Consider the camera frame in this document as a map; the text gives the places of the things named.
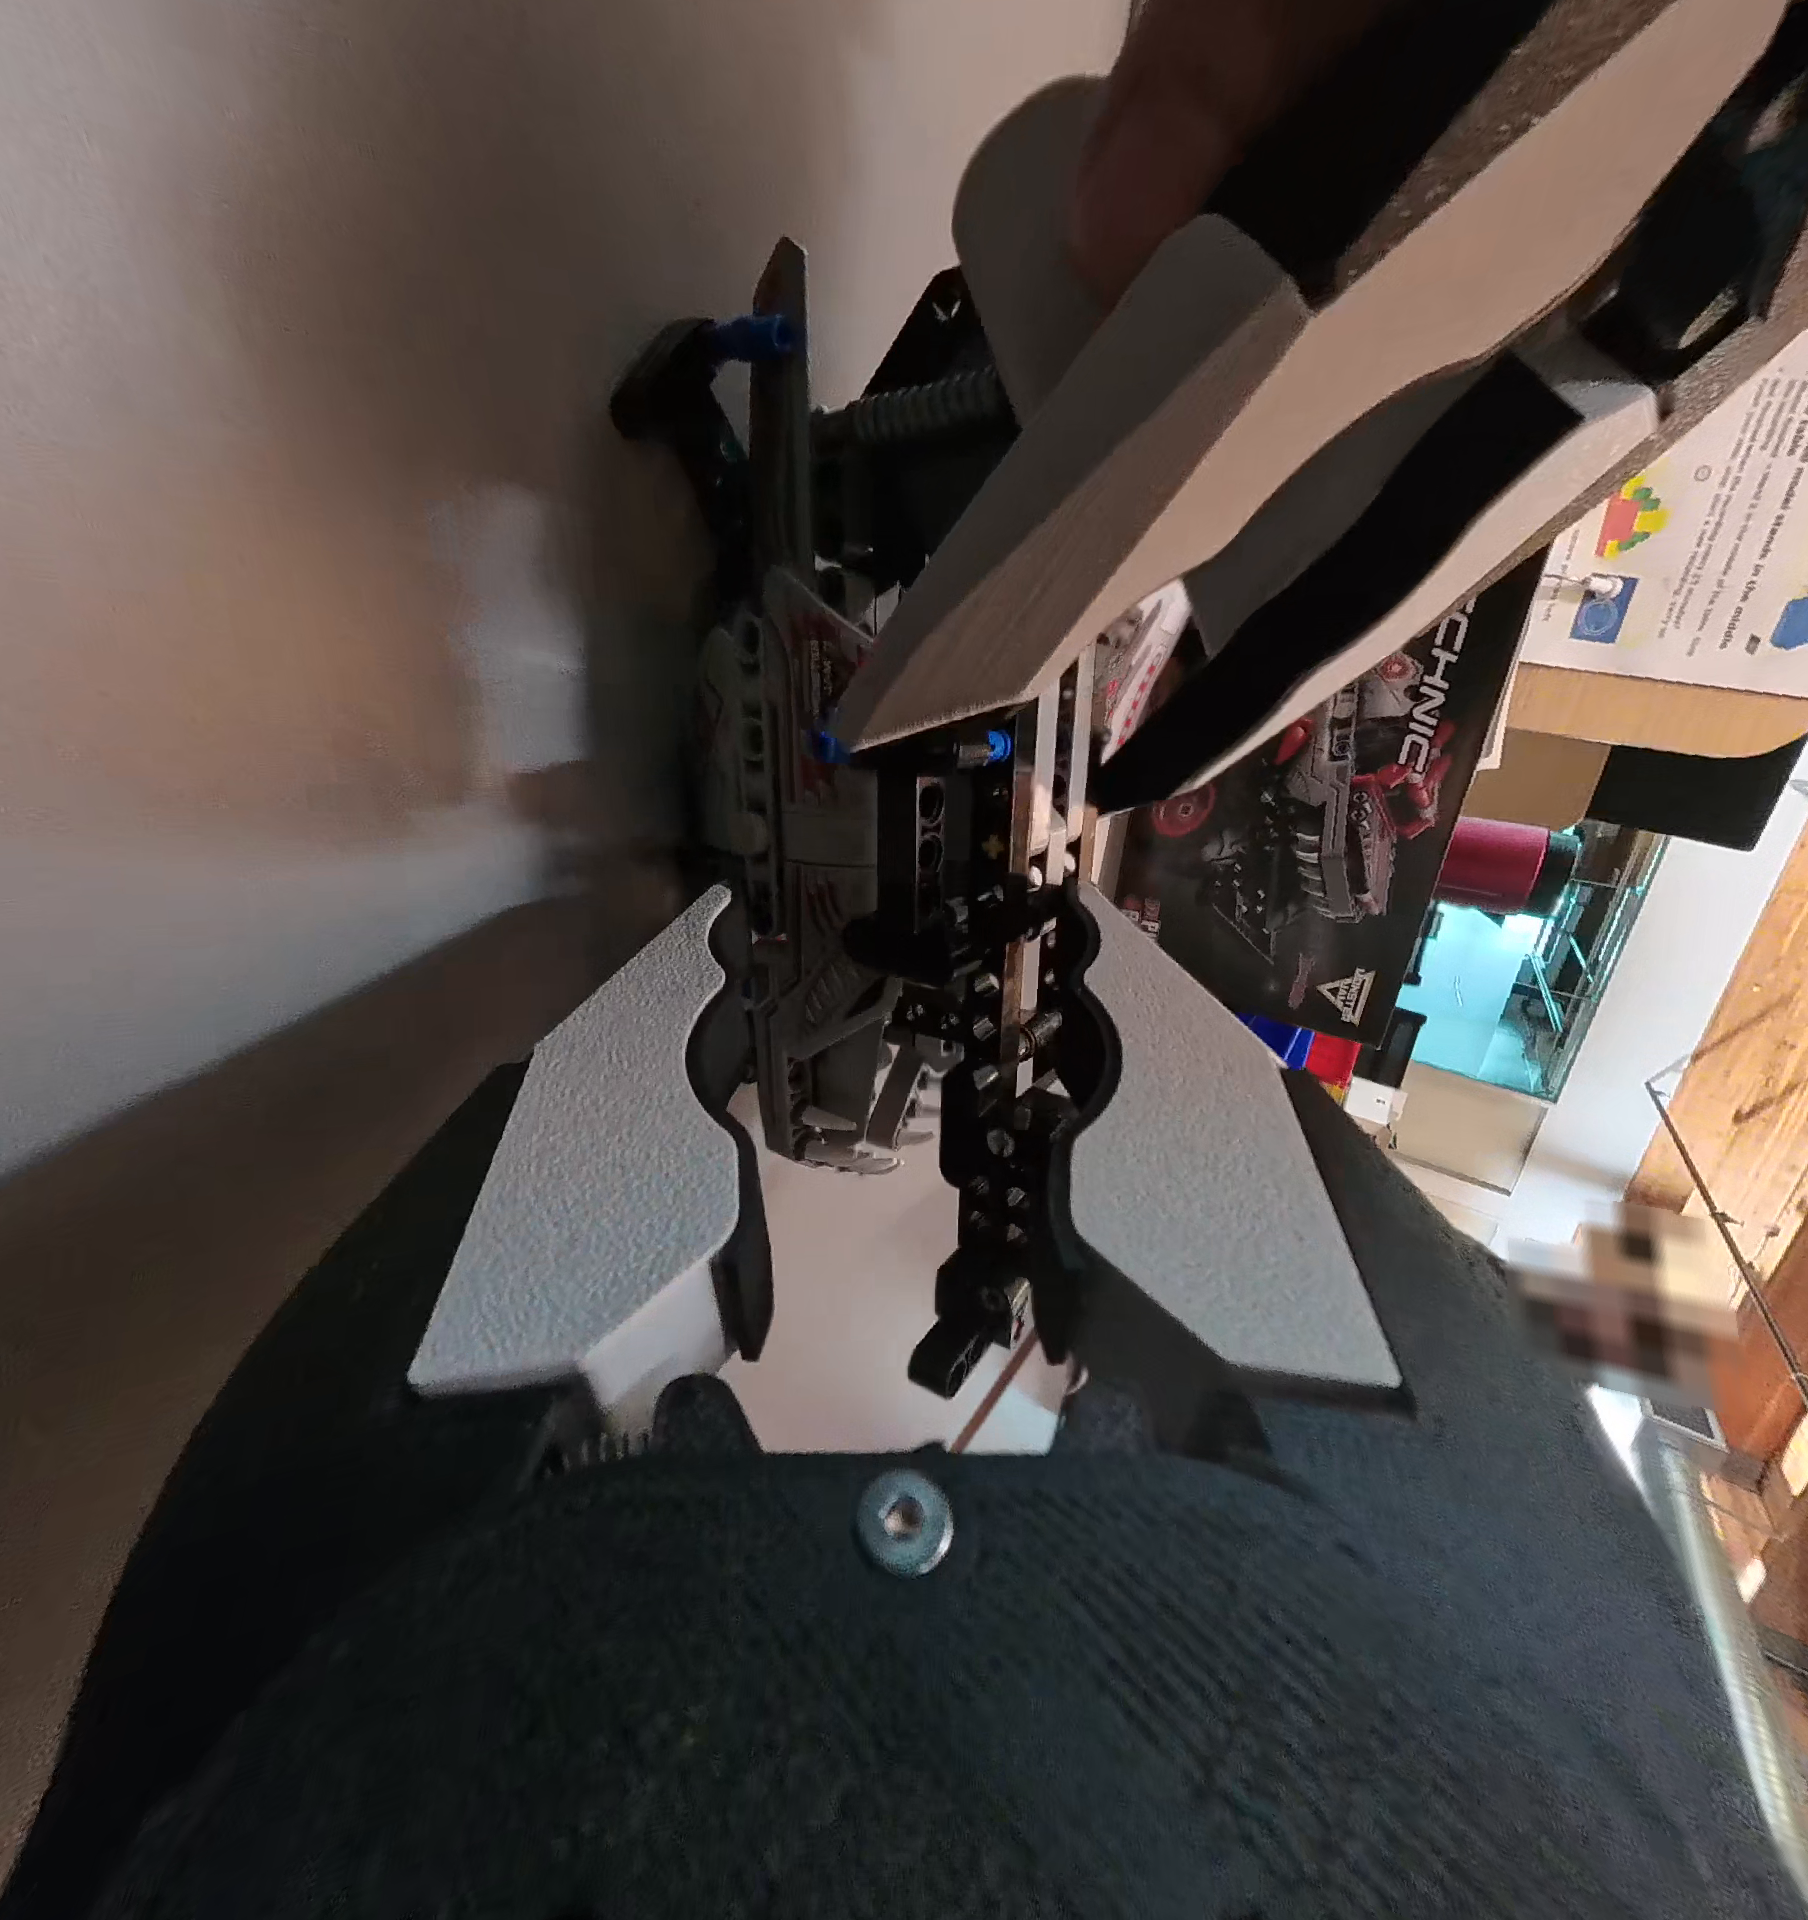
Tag white printed instruction sheet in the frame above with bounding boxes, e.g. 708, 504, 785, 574
1534, 292, 1808, 708

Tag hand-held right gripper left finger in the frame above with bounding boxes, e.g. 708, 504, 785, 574
409, 884, 775, 1396

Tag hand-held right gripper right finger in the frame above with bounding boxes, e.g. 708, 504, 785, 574
1053, 886, 1417, 1441

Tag grey black toy brick model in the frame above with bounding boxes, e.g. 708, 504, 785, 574
693, 230, 1199, 1389

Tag black panel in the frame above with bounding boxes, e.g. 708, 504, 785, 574
1603, 727, 1808, 854

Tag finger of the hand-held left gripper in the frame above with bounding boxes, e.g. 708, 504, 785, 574
843, 209, 1314, 752
1091, 352, 1669, 818

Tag black toy set box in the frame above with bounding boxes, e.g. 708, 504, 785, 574
1106, 577, 1544, 1051

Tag magenta container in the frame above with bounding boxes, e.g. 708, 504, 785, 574
1444, 816, 1555, 910

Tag person's left hand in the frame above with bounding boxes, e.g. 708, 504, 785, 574
1069, 0, 1305, 287

